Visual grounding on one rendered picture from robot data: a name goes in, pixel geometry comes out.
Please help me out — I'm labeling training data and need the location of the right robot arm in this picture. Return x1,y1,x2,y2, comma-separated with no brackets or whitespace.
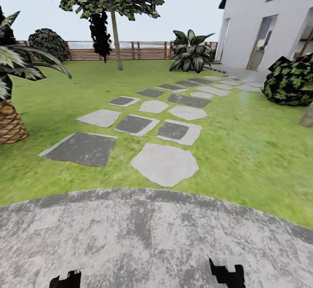
209,256,247,288

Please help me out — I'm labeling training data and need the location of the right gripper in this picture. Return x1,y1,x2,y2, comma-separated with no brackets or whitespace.
209,259,245,288

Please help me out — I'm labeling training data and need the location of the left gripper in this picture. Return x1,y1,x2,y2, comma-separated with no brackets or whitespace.
49,273,81,288

